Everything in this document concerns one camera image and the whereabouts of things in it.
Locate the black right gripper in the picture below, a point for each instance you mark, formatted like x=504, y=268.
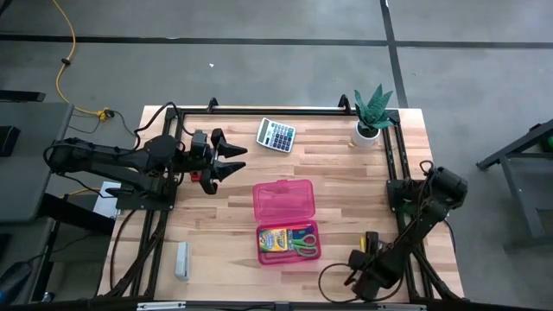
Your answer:
x=367, y=276

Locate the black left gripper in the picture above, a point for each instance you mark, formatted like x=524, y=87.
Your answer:
x=207, y=162

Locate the red marker tube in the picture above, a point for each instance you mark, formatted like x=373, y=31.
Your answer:
x=195, y=176

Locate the pink transparent pencil case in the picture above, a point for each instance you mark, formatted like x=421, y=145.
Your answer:
x=283, y=203

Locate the yellow green crayon box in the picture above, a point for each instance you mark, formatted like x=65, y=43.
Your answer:
x=273, y=240

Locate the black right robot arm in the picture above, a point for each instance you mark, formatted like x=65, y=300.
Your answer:
x=415, y=233

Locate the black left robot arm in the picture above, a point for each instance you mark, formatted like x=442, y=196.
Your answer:
x=108, y=160

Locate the yellow pencil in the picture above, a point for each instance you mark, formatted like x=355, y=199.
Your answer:
x=362, y=243

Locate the black stapler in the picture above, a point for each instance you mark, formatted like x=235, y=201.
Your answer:
x=371, y=238

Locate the grey desk calculator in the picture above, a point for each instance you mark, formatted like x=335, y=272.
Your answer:
x=276, y=135

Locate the white power box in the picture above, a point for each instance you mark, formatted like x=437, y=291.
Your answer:
x=106, y=201

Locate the green plant in white pot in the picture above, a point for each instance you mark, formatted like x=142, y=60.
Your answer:
x=371, y=114

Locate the black desk beam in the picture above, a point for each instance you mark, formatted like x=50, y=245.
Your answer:
x=78, y=213

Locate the grey metal cart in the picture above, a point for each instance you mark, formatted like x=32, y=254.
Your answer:
x=525, y=203

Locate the grey desk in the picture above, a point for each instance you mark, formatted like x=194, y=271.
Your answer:
x=34, y=173

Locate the black bar beside desk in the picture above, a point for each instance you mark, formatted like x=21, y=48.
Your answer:
x=21, y=96

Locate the black device on desk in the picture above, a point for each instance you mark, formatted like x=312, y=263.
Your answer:
x=8, y=140

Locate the black desk caster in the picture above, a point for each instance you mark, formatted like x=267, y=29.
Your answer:
x=46, y=297

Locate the silver rail bracket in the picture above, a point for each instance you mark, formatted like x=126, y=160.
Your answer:
x=160, y=306
x=402, y=307

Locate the black aluminium table frame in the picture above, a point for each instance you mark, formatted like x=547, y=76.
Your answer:
x=281, y=111

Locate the grey rail clamp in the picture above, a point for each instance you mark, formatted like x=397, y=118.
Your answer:
x=283, y=306

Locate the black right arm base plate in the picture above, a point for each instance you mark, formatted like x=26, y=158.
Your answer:
x=395, y=190

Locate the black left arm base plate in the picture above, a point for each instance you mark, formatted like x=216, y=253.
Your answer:
x=138, y=201

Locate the black bottom rail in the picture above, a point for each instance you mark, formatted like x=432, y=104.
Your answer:
x=242, y=307

